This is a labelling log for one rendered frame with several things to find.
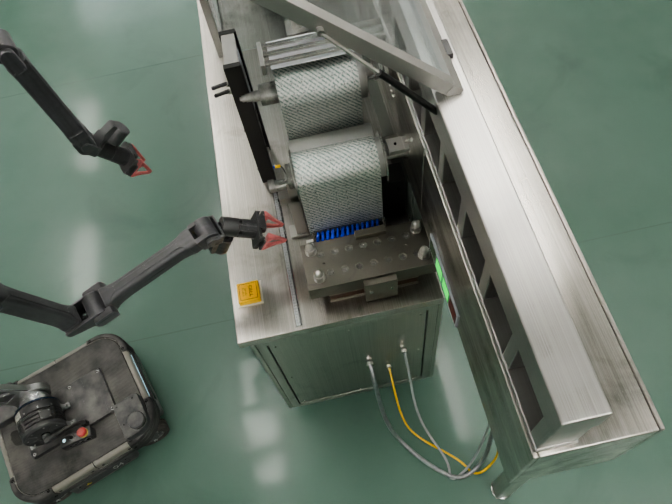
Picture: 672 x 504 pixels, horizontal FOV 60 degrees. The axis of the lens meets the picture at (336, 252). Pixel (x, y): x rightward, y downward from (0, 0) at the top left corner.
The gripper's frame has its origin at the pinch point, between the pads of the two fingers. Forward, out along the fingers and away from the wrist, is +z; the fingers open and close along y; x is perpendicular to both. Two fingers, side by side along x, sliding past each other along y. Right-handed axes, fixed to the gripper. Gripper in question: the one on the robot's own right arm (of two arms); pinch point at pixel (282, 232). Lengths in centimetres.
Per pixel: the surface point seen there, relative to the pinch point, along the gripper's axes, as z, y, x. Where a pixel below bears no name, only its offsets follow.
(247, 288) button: -5.5, 8.4, -20.3
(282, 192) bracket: -1.5, -9.4, 7.8
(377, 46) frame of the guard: -15, 16, 80
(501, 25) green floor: 181, -186, -8
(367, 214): 22.8, 0.2, 14.0
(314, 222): 7.8, 0.2, 7.0
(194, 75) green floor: 15, -202, -110
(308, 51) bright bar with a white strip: -4, -32, 42
